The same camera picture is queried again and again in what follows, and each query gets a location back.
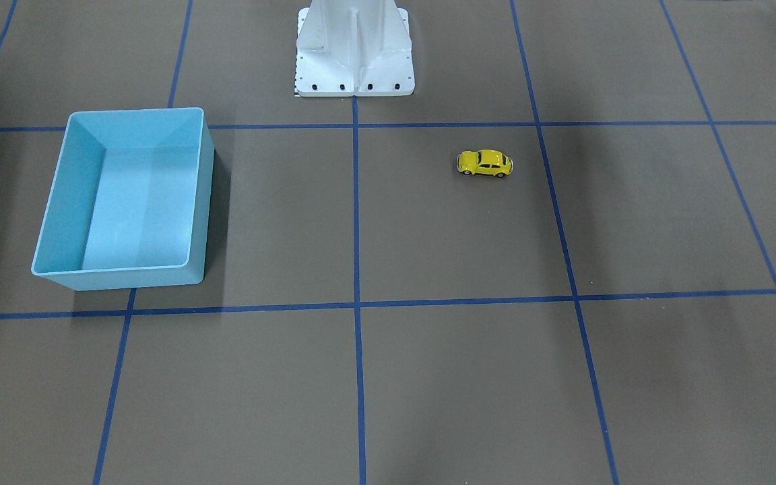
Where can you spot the light blue plastic bin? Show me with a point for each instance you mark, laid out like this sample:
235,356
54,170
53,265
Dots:
129,201

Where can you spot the yellow beetle toy car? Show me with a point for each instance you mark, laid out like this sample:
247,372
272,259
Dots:
484,162

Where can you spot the white pedestal column base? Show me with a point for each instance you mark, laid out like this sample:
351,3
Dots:
354,48

